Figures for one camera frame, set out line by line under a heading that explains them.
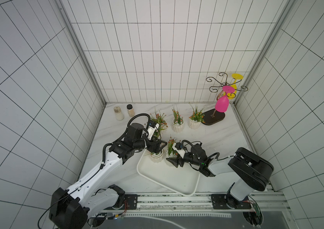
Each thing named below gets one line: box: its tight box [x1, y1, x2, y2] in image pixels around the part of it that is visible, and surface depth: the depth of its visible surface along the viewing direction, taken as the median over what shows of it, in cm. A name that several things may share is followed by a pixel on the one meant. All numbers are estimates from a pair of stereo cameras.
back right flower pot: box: [187, 103, 206, 130], surface depth 99 cm
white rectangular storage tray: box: [136, 148, 201, 197], surface depth 80 cm
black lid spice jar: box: [126, 104, 136, 118], surface depth 107 cm
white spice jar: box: [113, 105, 125, 121], surface depth 105 cm
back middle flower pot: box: [172, 104, 185, 133], surface depth 100 cm
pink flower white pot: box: [149, 148, 164, 164], surface depth 84 cm
